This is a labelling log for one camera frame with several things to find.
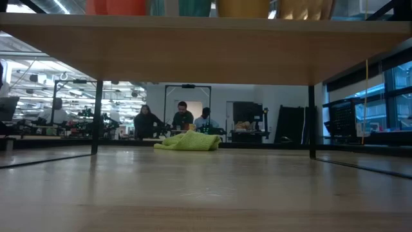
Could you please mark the orange plastic mug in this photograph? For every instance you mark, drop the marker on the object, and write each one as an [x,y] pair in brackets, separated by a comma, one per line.
[119,7]

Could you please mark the person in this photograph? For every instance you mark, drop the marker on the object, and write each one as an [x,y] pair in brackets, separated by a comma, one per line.
[57,112]
[145,124]
[182,117]
[206,120]

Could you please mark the black pegboard panel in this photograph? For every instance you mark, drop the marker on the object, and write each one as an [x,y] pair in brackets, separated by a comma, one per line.
[342,122]

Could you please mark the black computer monitor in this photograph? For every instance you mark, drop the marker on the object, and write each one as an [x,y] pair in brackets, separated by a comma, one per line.
[248,111]

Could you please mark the yellow plastic cup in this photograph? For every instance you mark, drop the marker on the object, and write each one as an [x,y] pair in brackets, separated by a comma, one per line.
[243,8]

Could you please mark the black desk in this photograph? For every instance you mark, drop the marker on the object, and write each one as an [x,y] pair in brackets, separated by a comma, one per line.
[249,137]

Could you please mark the black metal shelf leg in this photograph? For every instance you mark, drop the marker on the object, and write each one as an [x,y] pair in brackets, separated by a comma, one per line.
[96,122]
[312,129]

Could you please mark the black leaning panel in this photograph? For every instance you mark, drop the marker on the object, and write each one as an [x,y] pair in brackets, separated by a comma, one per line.
[289,125]

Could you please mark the wooden shelf board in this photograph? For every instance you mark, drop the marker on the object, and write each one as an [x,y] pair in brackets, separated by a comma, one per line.
[206,51]

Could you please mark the amber faceted glass tumbler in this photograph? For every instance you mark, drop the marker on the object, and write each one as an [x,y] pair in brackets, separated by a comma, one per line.
[305,9]

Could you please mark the black frame stand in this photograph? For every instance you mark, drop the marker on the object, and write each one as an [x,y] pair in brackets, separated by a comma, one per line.
[188,86]

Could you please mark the green microfibre cloth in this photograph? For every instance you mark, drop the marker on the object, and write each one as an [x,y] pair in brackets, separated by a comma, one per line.
[191,141]

